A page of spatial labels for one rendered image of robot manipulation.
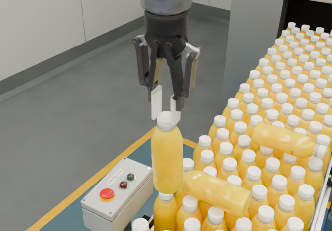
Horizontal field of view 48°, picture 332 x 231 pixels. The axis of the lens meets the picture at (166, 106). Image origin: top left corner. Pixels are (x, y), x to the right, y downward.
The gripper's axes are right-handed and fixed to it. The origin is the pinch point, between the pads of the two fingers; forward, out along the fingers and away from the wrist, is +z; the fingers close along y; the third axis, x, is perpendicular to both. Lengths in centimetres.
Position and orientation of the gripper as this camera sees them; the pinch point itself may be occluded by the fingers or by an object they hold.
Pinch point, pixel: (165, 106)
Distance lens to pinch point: 74.7
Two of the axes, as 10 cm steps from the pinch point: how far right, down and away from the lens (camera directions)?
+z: 0.0, 8.3, 5.6
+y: 8.7, 2.7, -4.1
